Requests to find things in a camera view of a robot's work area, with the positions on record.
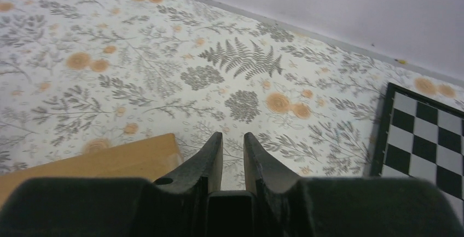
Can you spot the brown cardboard express box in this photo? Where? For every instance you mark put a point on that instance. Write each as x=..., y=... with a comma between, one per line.
x=150, y=158

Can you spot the floral patterned table mat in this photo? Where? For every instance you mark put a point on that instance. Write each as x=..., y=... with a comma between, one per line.
x=82, y=75

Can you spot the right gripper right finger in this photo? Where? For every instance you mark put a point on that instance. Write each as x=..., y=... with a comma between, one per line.
x=290, y=205

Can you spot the black white chessboard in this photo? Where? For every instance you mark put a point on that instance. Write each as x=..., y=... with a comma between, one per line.
x=421, y=138

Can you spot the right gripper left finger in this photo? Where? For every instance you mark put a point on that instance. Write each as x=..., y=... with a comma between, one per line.
x=173, y=205

